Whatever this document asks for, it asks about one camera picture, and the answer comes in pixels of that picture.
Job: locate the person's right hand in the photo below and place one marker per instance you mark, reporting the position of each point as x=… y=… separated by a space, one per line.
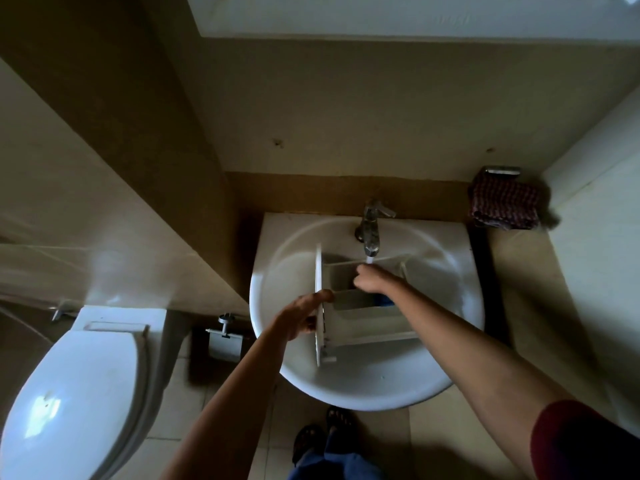
x=377 y=280

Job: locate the person's left hand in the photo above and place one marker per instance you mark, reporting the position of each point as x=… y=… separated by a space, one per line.
x=300 y=317

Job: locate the red checkered cloth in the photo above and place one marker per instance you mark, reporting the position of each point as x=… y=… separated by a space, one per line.
x=505 y=202

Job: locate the person's left forearm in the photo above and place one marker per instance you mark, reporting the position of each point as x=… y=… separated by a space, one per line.
x=235 y=409

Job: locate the person's right forearm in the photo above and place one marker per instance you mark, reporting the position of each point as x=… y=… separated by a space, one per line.
x=480 y=364

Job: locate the metal faucet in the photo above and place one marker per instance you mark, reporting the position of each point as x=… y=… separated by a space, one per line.
x=370 y=227

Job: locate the metal toilet paper holder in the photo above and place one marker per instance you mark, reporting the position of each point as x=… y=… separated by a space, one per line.
x=225 y=342

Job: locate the white ceramic sink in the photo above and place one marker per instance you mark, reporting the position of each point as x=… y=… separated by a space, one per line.
x=365 y=384

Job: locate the black right sandal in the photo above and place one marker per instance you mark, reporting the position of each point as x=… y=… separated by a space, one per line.
x=341 y=422

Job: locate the blue jeans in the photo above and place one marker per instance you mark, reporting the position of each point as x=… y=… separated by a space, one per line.
x=335 y=464

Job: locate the white toilet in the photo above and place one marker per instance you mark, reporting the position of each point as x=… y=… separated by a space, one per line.
x=75 y=399

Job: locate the white framed mirror cabinet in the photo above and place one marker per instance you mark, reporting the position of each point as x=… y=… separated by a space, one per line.
x=400 y=19

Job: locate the dark red shirt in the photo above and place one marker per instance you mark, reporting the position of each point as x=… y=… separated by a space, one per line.
x=585 y=444

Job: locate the chrome wall holder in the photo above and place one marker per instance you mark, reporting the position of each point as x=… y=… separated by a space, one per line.
x=501 y=170

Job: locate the metal wall valve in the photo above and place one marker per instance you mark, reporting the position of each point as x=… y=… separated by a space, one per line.
x=59 y=313

